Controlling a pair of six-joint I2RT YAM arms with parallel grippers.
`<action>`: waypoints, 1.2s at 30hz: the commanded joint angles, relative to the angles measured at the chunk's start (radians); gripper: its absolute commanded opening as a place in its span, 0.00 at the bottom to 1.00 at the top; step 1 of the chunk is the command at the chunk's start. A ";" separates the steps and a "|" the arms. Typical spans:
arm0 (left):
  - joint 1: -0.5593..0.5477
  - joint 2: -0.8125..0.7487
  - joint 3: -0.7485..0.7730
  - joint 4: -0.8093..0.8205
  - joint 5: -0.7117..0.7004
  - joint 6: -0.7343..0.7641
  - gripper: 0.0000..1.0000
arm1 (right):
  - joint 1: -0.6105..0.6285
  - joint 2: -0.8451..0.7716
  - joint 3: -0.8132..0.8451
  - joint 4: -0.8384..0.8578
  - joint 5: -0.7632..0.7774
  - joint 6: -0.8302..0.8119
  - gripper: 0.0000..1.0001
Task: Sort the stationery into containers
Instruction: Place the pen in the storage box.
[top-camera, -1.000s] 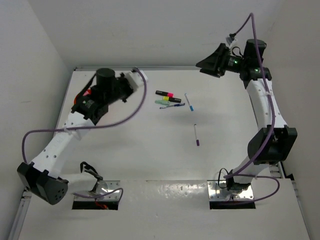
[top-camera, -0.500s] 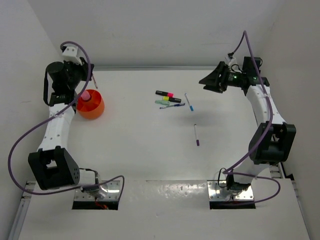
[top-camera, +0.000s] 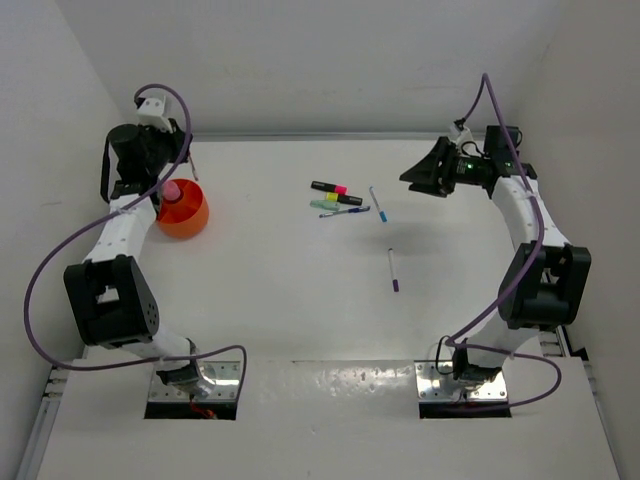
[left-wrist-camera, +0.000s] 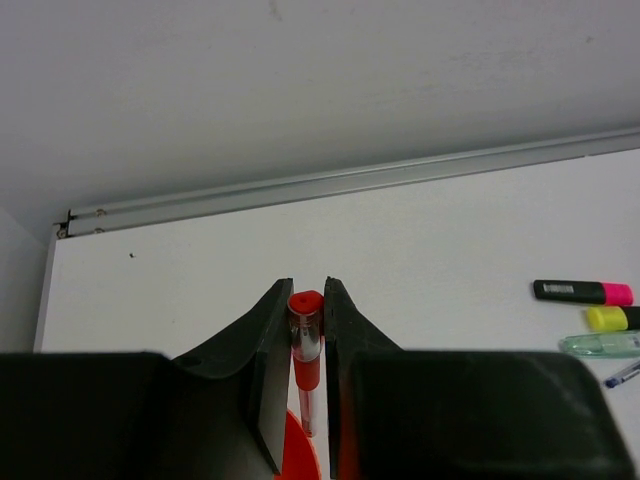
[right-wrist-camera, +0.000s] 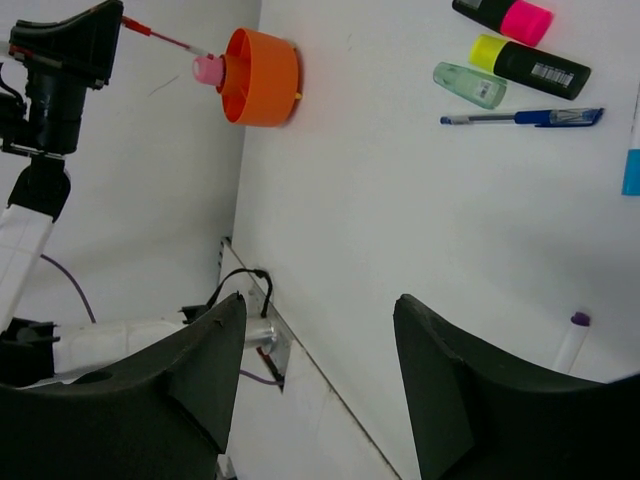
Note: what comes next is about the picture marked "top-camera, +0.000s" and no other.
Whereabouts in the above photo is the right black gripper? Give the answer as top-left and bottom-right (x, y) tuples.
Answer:
(401, 137), (490, 198)

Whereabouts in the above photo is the orange round organizer container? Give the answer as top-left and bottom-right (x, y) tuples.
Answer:
(156, 178), (209, 240)

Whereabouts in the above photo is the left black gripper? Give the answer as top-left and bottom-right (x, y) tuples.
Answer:
(136, 118), (190, 175)

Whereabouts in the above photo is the black pink highlighter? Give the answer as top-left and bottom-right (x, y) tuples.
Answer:
(310, 181), (348, 195)

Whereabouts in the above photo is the white pen blue cap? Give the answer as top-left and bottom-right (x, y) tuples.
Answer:
(369, 186), (388, 223)

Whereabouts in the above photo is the right aluminium table rail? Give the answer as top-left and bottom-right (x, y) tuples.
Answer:
(487, 132), (571, 357)

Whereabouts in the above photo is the metal base plate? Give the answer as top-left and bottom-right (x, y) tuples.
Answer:
(414, 360), (508, 404)
(148, 360), (241, 403)

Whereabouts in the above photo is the white pen purple cap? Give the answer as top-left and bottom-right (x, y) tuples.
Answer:
(388, 248), (400, 293)

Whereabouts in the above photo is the aluminium table rail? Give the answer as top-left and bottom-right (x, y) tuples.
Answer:
(487, 132), (571, 357)
(16, 367), (69, 480)

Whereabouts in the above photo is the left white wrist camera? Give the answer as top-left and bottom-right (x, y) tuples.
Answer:
(136, 96), (173, 133)

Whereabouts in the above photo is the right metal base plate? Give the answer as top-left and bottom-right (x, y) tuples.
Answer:
(414, 360), (508, 404)

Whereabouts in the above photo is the pale green highlighter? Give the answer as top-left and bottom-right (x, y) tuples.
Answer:
(310, 200), (340, 212)

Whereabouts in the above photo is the red gel pen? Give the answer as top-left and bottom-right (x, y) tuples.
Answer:
(188, 154), (199, 182)

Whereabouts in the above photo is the blue ballpoint pen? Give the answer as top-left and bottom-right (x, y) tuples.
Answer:
(318, 206), (371, 219)

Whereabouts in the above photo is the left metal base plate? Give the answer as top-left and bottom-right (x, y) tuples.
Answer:
(148, 360), (241, 403)

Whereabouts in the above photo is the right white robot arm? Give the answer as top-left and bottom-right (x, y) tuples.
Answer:
(400, 125), (591, 385)

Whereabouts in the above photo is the black yellow highlighter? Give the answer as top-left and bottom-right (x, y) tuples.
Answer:
(325, 192), (363, 206)

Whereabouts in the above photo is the left aluminium table rail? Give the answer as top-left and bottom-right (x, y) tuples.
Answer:
(16, 367), (69, 480)

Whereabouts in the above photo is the pink glue stick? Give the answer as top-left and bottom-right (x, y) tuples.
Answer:
(162, 181), (182, 203)

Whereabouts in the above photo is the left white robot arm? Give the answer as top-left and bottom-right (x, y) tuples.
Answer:
(63, 119), (215, 398)

